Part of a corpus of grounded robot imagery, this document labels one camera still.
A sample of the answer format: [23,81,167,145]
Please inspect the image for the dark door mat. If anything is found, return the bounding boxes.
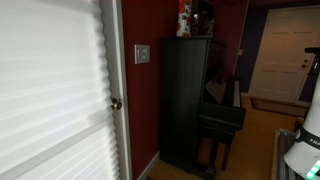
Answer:
[249,96,310,118]

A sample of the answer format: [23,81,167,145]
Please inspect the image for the white panel door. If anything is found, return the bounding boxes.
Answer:
[247,5,320,105]

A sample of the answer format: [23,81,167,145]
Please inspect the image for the white door with blinds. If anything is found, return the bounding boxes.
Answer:
[0,0,120,180]

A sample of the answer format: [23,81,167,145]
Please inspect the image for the brass door knob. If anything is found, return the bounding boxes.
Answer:
[110,97,123,111]

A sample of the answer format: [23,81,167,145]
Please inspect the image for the white door with frame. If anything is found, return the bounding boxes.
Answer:
[99,0,133,180]

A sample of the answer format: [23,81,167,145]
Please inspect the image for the black piano bench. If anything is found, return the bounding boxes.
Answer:
[193,123,236,180]

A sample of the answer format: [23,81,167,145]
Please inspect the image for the black upright piano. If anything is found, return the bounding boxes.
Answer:
[158,35,248,180]

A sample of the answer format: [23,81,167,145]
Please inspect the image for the metal light switch plate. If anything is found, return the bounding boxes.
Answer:
[134,44,151,65]

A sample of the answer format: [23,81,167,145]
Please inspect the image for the wooden boards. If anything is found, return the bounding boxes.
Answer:
[270,128,300,180]

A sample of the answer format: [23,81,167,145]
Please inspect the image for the white baseboard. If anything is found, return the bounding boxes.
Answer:
[137,151,161,180]

